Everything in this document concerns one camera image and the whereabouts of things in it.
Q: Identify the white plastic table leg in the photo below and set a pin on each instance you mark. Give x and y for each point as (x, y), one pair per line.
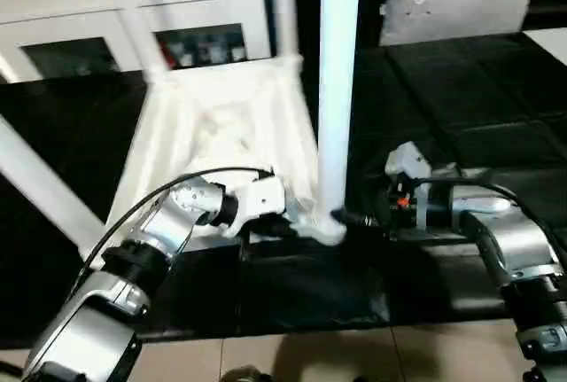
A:
(133, 19)
(338, 81)
(40, 178)
(283, 10)

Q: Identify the white plastic table top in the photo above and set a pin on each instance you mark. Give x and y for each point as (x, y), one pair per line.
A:
(221, 125)

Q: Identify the grey cushion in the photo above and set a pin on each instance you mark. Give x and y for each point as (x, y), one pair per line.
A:
(461, 5)

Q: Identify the white glass-door cabinet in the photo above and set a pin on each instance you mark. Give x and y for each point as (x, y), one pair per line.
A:
(62, 10)

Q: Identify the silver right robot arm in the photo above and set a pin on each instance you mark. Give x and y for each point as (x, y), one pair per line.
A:
(505, 240)

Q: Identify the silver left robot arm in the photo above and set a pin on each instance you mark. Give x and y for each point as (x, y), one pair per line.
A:
(142, 258)

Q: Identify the black work mat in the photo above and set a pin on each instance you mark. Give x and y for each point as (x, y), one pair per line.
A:
(478, 98)

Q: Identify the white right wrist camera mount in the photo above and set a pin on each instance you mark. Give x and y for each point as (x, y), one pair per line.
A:
(409, 169)

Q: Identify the white flat panel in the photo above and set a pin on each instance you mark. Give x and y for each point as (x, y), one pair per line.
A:
(547, 43)

